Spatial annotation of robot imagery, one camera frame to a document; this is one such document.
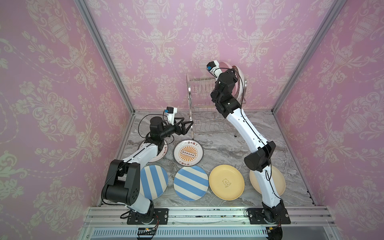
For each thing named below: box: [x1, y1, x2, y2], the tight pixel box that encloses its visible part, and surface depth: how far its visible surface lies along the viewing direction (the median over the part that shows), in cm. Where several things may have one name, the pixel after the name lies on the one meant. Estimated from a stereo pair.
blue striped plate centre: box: [173, 165, 209, 201], surface depth 87 cm
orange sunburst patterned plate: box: [173, 139, 204, 167], surface depth 99 cm
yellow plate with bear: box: [209, 164, 245, 201], surface depth 87 cm
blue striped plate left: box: [140, 164, 169, 200], surface depth 87 cm
